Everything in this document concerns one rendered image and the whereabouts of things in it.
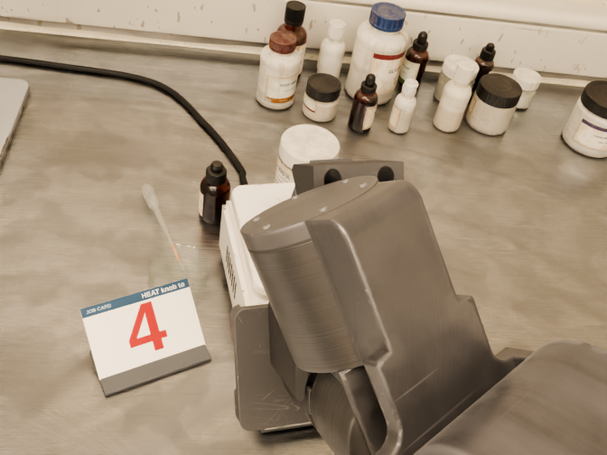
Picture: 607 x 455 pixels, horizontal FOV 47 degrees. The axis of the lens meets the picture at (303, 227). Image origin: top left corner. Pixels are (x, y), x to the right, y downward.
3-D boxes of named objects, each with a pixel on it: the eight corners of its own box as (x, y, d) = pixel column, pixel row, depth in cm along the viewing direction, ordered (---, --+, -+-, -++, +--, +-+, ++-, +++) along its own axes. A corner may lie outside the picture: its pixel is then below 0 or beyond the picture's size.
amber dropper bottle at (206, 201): (233, 210, 72) (238, 158, 67) (219, 228, 70) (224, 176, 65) (207, 199, 72) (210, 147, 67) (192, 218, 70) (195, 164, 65)
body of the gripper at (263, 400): (227, 301, 37) (256, 339, 30) (405, 283, 40) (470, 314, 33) (233, 419, 38) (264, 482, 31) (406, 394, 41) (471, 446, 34)
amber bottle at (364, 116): (345, 129, 84) (357, 78, 79) (350, 116, 86) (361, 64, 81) (368, 135, 84) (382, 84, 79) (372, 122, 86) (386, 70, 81)
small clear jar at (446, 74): (425, 91, 92) (436, 57, 89) (452, 85, 94) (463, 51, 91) (447, 111, 90) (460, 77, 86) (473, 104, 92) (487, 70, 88)
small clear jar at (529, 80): (535, 104, 94) (546, 77, 91) (521, 114, 92) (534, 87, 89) (510, 90, 96) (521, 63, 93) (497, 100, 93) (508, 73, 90)
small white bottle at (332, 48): (343, 81, 91) (355, 26, 86) (325, 88, 90) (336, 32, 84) (328, 69, 93) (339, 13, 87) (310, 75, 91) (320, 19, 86)
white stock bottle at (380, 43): (335, 90, 90) (352, 8, 81) (360, 71, 94) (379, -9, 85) (377, 112, 87) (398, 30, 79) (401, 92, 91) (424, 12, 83)
